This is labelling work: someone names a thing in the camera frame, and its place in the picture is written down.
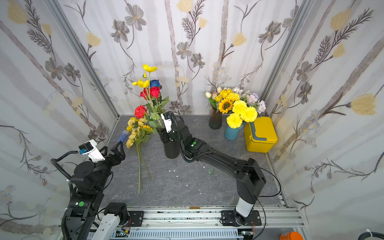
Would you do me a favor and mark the yellow rose bunch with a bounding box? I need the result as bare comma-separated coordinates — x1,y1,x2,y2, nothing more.
126,117,151,179

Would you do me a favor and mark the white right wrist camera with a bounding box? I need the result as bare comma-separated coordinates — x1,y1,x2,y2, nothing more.
161,113,172,133

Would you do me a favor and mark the yellow sunflower stem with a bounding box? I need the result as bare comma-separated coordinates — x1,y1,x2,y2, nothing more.
140,125,153,144

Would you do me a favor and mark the teal vase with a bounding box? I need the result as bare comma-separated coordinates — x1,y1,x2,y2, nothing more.
225,123,245,141

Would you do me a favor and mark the tall yellow poppy stem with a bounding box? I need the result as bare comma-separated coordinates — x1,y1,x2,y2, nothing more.
132,64,158,93

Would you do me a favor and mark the blue pill organizer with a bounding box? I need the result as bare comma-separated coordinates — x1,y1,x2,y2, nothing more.
116,130,130,143

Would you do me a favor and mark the dark glass vase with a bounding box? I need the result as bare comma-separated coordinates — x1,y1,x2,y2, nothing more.
209,108,223,130

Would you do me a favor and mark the mixed tulip sunflower bouquet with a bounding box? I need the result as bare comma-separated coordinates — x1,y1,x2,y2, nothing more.
205,87,267,114

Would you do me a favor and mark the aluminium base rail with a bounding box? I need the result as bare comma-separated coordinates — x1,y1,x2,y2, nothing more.
56,205,307,240

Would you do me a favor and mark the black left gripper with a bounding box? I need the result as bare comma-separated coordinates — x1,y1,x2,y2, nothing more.
92,141,125,193

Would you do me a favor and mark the yellow poppy flower stem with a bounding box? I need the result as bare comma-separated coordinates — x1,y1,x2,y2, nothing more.
136,131,142,194

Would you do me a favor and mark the red rose bouquet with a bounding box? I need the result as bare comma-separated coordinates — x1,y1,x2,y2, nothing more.
133,79,169,132

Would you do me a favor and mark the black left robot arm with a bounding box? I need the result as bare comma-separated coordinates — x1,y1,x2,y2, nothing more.
51,140,126,240

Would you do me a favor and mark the orange object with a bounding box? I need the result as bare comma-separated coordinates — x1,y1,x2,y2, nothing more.
279,232,304,240

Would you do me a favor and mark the yellow lidded box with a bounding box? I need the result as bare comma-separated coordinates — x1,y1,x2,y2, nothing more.
244,117,278,153

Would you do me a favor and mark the yellow marigold bouquet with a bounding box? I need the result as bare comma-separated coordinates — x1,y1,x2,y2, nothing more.
227,100,258,129

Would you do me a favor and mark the small green fallen leaf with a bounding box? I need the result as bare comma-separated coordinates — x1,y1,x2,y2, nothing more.
208,167,215,175

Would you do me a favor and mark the black vase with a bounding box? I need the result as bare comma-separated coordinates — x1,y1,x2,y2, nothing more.
164,141,180,159

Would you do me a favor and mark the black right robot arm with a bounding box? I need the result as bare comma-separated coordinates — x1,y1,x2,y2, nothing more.
158,112,268,227

